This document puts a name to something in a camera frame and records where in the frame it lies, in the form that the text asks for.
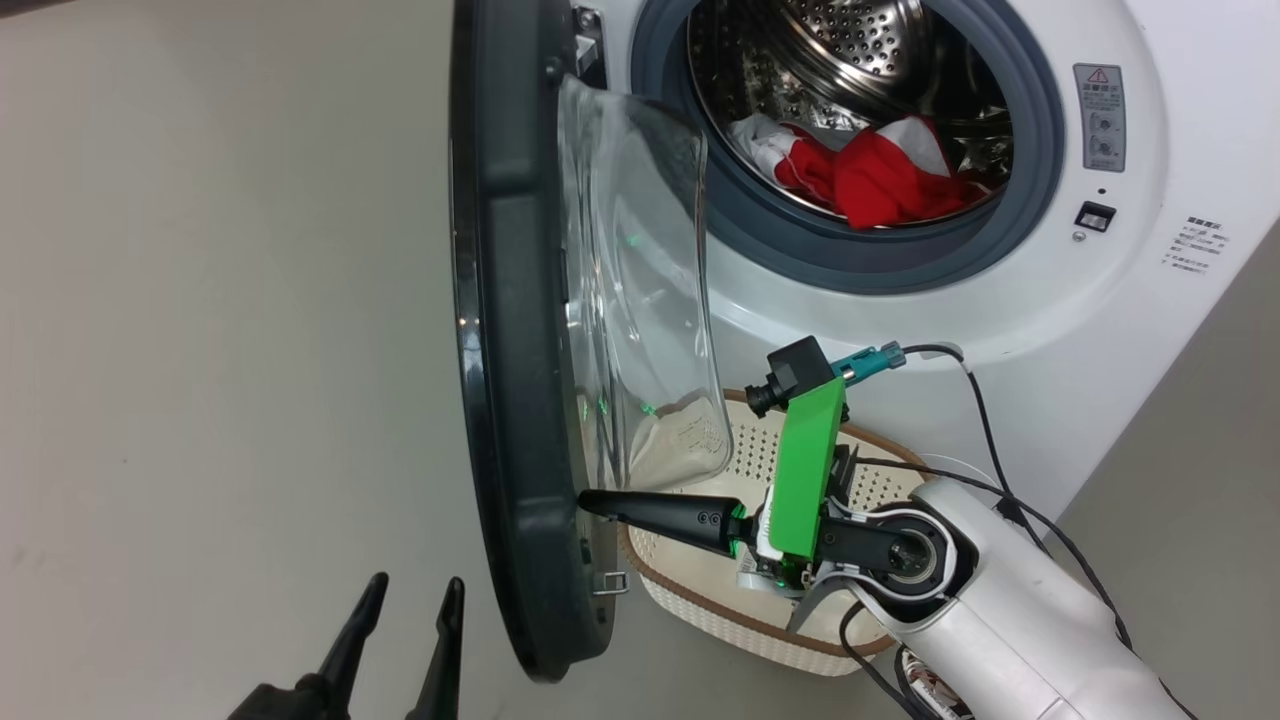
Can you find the metal door hinge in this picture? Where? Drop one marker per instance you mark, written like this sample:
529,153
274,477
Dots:
590,45

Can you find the printed text label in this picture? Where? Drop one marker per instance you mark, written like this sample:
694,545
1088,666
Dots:
1195,245

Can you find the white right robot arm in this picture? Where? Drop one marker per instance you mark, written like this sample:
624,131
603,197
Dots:
1000,620

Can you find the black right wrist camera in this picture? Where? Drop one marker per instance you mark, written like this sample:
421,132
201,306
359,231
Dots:
795,372

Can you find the white washing machine body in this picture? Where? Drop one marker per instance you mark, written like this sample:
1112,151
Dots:
1000,290

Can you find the perforated steel drum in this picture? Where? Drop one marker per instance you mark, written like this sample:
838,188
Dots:
850,50

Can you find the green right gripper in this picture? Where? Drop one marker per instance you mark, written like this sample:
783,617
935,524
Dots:
805,470

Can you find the cream laundry basket brown rim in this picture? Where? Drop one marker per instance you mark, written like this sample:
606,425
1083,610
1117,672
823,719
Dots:
700,600

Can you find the grey warning label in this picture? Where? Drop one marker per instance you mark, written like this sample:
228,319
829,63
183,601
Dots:
1100,118

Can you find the metal door latch hook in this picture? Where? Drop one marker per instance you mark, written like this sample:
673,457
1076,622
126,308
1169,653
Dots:
610,583

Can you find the black door lock slot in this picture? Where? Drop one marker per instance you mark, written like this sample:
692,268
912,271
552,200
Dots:
1095,216

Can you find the dark washing machine door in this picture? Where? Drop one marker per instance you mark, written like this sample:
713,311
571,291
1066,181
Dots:
520,300

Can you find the teal right camera connector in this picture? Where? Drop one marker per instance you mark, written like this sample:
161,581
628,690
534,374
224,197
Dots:
865,364

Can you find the grey rubber door gasket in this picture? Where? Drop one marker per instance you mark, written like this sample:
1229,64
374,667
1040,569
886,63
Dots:
800,250

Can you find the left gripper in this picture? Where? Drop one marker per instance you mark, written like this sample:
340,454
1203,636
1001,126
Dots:
275,700

